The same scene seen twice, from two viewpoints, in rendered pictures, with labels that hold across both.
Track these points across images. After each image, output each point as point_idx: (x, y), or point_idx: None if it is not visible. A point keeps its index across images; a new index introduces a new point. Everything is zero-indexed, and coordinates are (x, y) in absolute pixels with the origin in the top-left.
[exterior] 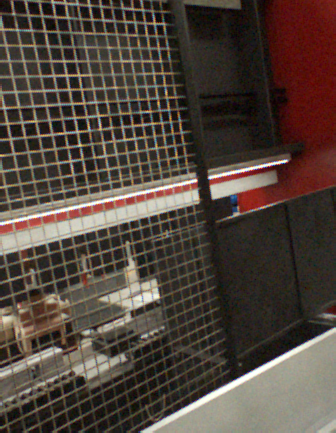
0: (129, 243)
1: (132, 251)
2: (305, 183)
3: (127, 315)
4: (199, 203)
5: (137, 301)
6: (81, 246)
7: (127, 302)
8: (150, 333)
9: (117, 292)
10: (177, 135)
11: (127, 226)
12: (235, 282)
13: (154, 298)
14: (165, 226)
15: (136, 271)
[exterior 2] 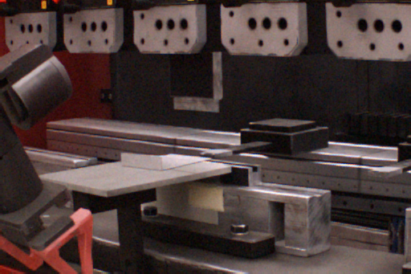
0: (205, 8)
1: (210, 27)
2: None
3: (252, 180)
4: None
5: (189, 165)
6: None
7: (186, 170)
8: (384, 157)
9: (73, 181)
10: None
11: None
12: None
13: (187, 157)
14: None
15: (217, 77)
